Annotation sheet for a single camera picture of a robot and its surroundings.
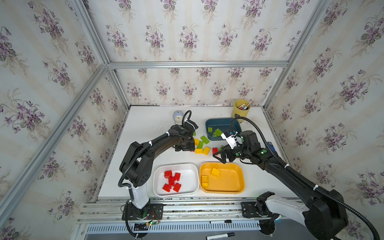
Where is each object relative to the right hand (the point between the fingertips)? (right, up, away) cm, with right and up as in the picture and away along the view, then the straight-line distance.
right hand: (217, 152), depth 77 cm
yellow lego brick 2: (-10, +3, +22) cm, 24 cm away
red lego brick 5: (-25, -16, +3) cm, 30 cm away
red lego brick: (-27, -20, +3) cm, 34 cm away
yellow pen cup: (+21, +26, +27) cm, 42 cm away
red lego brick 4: (-22, -20, +3) cm, 30 cm away
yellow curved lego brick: (-6, -18, +6) cm, 20 cm away
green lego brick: (-1, +11, +27) cm, 29 cm away
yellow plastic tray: (+2, -16, +7) cm, 18 cm away
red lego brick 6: (+1, -2, +15) cm, 15 cm away
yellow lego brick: (0, -13, +7) cm, 14 cm away
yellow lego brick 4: (-4, -2, +16) cm, 17 cm away
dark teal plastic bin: (+3, +12, +29) cm, 31 cm away
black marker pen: (0, -36, -11) cm, 37 cm away
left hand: (-16, +1, +12) cm, 20 cm away
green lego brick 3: (-8, +1, +21) cm, 22 cm away
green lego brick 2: (-5, +4, +24) cm, 24 cm away
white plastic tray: (-15, -16, +6) cm, 23 cm away
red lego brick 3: (-22, -15, +7) cm, 27 cm away
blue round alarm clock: (-24, +20, +27) cm, 41 cm away
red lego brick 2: (-28, -14, +7) cm, 32 cm away
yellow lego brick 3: (-9, -3, +16) cm, 19 cm away
